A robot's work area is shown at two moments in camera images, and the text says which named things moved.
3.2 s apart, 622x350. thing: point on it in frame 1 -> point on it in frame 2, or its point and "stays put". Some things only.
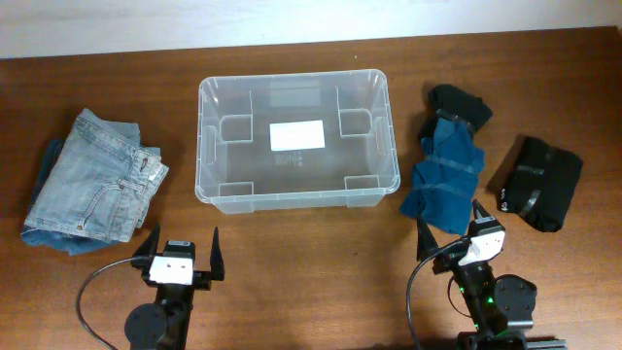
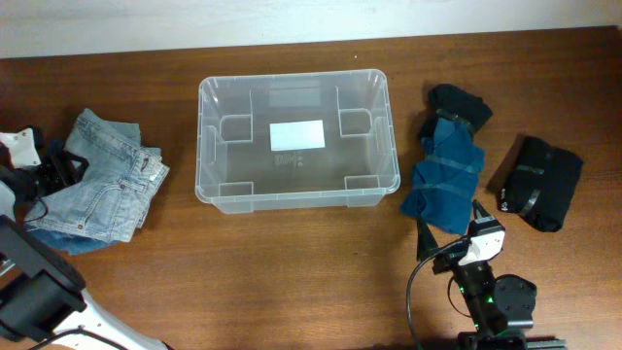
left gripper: (203, 278) -> (65, 168)
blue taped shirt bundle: (446, 178) stays put
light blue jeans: (102, 182) stays put
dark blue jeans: (64, 242) stays put
